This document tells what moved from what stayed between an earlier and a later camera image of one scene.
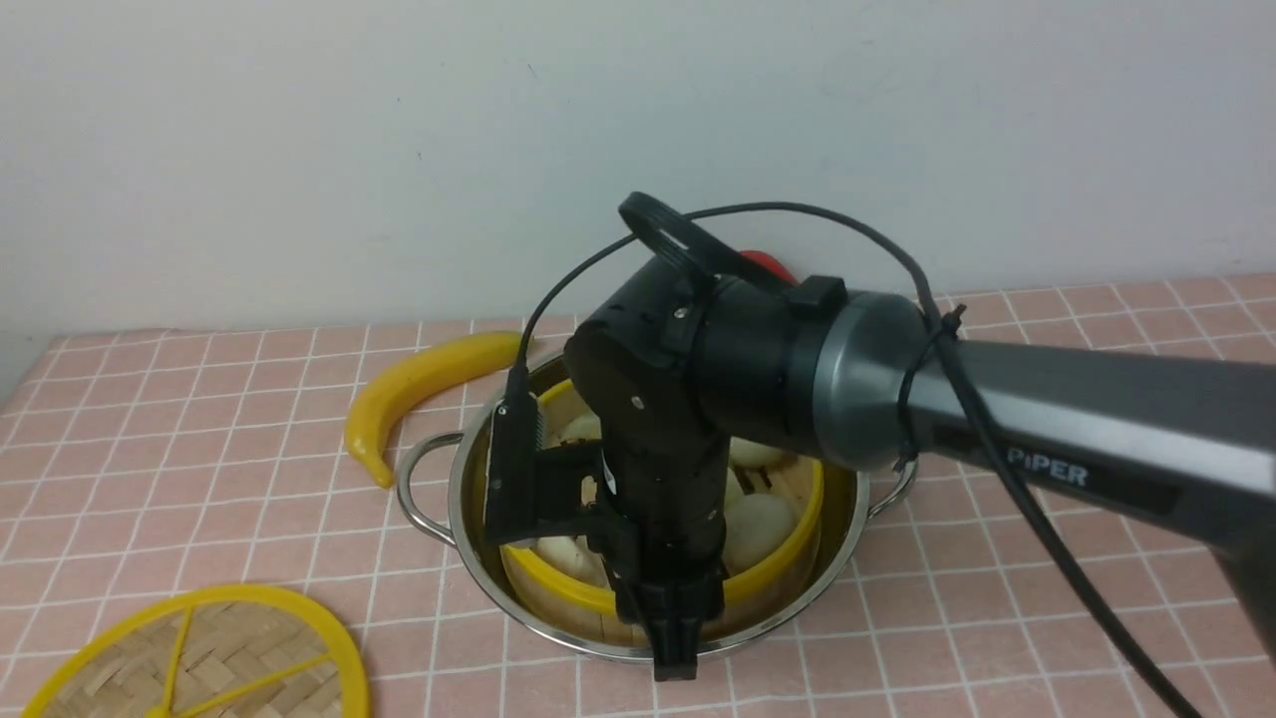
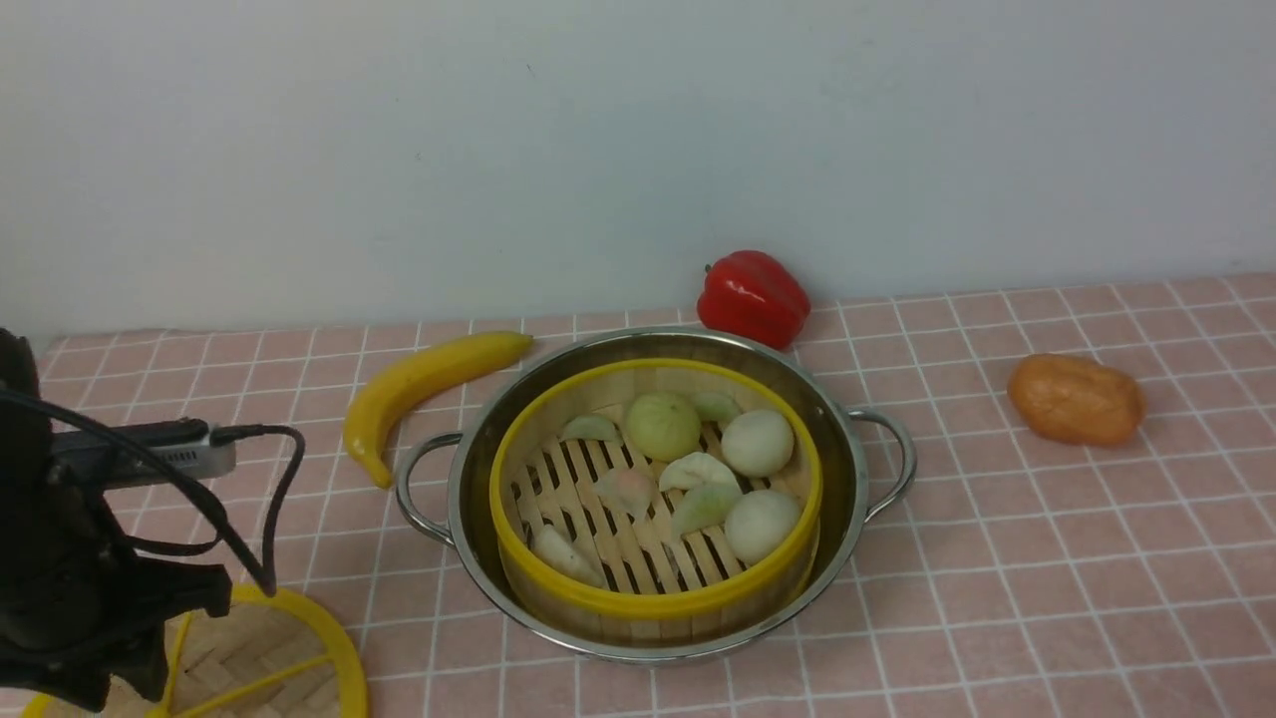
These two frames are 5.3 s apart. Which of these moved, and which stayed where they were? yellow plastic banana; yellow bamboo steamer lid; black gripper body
Moved: black gripper body
Stayed: yellow plastic banana; yellow bamboo steamer lid
